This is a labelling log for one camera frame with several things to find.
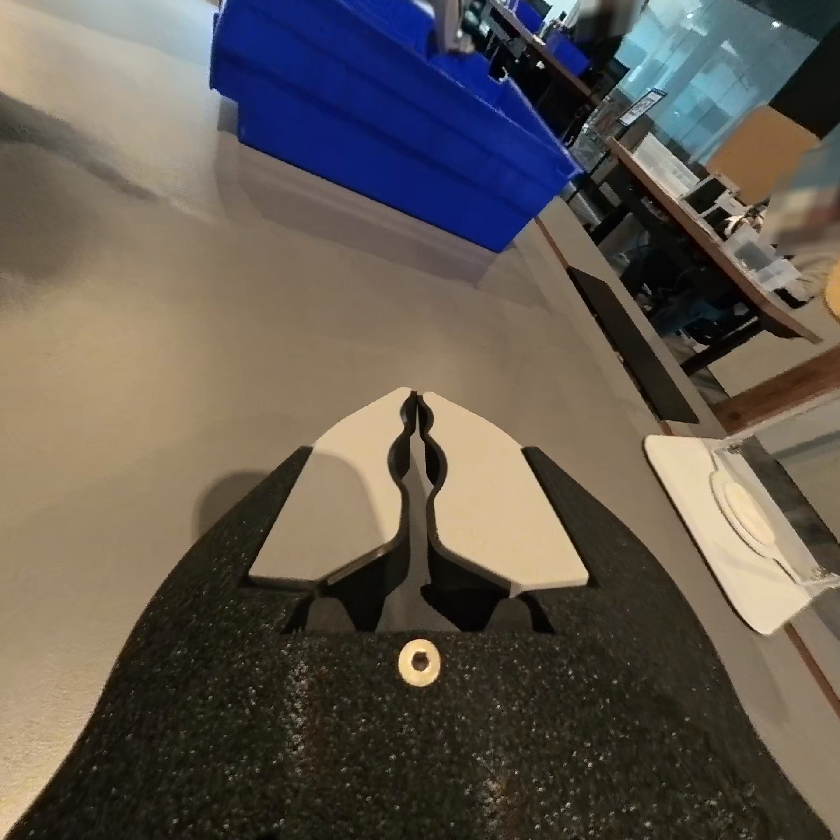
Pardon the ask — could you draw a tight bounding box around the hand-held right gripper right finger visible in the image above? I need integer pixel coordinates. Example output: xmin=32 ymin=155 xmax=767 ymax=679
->
xmin=420 ymin=391 xmax=590 ymax=599

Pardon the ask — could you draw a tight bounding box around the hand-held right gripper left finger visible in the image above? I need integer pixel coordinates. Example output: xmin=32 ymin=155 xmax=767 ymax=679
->
xmin=247 ymin=387 xmax=421 ymax=593

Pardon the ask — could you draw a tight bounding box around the blue plastic bin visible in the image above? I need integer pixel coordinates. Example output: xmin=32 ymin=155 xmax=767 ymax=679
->
xmin=210 ymin=0 xmax=586 ymax=253

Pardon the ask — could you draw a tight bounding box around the sign stand with white base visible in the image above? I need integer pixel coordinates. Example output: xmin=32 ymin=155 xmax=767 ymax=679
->
xmin=643 ymin=394 xmax=840 ymax=636

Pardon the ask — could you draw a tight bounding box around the brown wooden desk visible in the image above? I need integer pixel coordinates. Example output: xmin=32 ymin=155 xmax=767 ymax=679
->
xmin=482 ymin=0 xmax=601 ymax=109
xmin=604 ymin=136 xmax=824 ymax=378

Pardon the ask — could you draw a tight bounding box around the clear plastic box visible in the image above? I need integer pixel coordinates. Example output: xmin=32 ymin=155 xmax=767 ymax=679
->
xmin=728 ymin=233 xmax=811 ymax=309

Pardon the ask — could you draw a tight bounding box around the small framed sign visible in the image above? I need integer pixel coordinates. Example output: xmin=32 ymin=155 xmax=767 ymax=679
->
xmin=619 ymin=88 xmax=668 ymax=127

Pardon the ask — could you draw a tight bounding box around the brown cardboard sheet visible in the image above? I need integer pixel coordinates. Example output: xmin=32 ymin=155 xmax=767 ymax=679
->
xmin=705 ymin=105 xmax=821 ymax=188

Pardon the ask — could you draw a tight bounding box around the small blue crate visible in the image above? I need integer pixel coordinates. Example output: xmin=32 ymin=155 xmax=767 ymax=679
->
xmin=545 ymin=31 xmax=593 ymax=78

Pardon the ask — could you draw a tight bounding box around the grey metal part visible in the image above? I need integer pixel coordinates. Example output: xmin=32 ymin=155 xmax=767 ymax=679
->
xmin=427 ymin=0 xmax=475 ymax=53

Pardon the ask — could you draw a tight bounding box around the black table cable cover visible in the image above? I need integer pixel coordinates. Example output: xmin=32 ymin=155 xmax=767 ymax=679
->
xmin=567 ymin=266 xmax=700 ymax=425

